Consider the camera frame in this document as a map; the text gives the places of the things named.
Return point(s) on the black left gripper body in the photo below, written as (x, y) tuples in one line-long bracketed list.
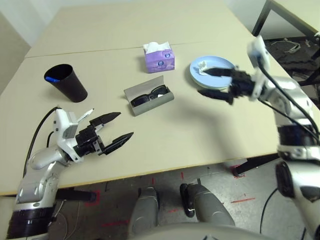
[(86, 140)]

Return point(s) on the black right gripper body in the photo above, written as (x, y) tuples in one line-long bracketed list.
[(241, 82)]

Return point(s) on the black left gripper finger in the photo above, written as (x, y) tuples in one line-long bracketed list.
[(106, 118), (118, 142)]

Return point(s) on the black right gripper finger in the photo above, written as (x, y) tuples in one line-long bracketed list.
[(215, 94), (220, 71)]

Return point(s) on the blue plastic plate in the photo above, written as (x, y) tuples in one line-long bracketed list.
[(217, 81)]

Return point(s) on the white tissue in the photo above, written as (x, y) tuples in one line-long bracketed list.
[(201, 66)]

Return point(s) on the white marker black cap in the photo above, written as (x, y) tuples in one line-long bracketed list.
[(86, 114)]

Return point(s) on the black sunglasses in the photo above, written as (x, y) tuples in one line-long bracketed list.
[(140, 100)]

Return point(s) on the grey glasses case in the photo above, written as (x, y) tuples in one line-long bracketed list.
[(155, 105)]

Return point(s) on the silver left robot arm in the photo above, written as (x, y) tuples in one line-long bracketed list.
[(37, 180)]

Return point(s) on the green plastic plate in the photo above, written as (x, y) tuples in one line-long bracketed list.
[(207, 88)]

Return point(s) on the black tapered cup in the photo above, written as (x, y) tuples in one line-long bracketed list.
[(73, 87)]

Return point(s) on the black table foot bar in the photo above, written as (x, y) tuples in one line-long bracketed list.
[(252, 163), (75, 195)]

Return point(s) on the purple tissue box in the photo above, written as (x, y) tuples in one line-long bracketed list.
[(160, 62)]

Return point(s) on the red floor tape corner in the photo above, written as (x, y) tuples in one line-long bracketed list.
[(236, 175), (96, 202)]

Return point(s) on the white curved floor object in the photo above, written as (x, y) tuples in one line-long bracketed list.
[(295, 48)]

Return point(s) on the blue marker pen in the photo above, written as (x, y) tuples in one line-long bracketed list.
[(51, 79)]

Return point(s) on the grey left robot leg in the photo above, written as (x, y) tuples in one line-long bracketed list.
[(145, 212)]

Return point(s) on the grey robot leg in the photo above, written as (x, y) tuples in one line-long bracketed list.
[(212, 207), (145, 212)]

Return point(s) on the red floor tape strip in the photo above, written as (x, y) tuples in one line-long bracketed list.
[(242, 200)]

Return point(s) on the grey right robot leg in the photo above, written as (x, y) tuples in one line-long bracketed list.
[(212, 207)]

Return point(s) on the grey robot torso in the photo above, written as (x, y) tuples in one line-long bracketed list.
[(190, 233)]

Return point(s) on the beige neighbouring table black frame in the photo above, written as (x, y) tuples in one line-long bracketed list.
[(300, 10)]

